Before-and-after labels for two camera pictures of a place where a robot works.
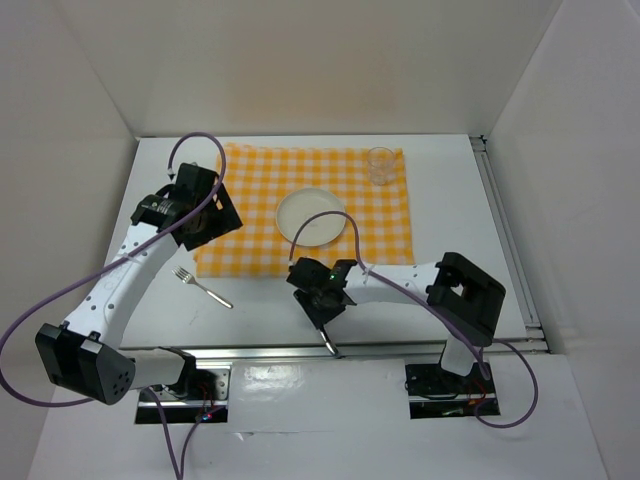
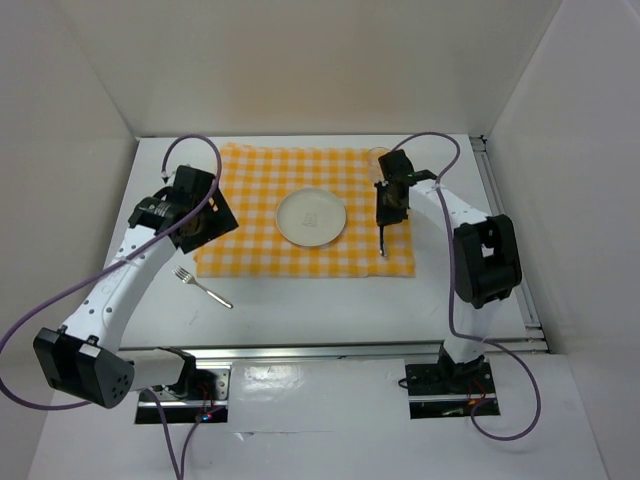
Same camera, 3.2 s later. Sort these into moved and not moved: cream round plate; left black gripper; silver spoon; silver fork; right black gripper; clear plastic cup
Moved: right black gripper; silver spoon
Not moved: cream round plate; left black gripper; silver fork; clear plastic cup
